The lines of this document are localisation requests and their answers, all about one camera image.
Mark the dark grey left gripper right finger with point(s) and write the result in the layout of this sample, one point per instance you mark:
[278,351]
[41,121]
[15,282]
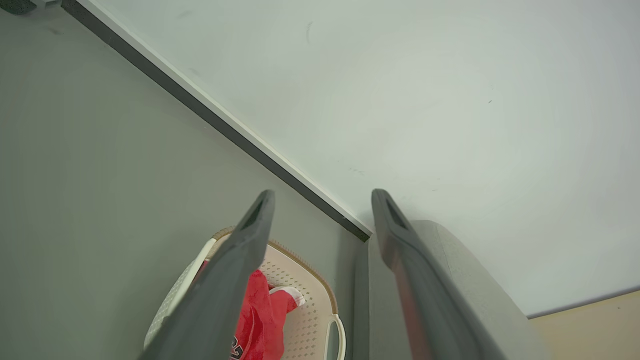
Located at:
[425,300]

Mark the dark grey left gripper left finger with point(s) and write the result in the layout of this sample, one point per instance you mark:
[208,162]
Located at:
[215,300]

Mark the red basketball jersey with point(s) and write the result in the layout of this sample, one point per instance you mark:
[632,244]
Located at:
[262,312]

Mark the grey fabric couch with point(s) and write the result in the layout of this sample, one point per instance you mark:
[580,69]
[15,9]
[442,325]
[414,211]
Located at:
[372,310]

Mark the beige perforated laundry basket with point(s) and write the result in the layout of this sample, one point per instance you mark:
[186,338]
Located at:
[310,310]

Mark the dark blurry object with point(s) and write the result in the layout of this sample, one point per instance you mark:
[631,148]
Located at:
[15,5]

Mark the dark grey wall baseboard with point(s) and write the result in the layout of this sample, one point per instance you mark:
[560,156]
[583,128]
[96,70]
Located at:
[215,119]

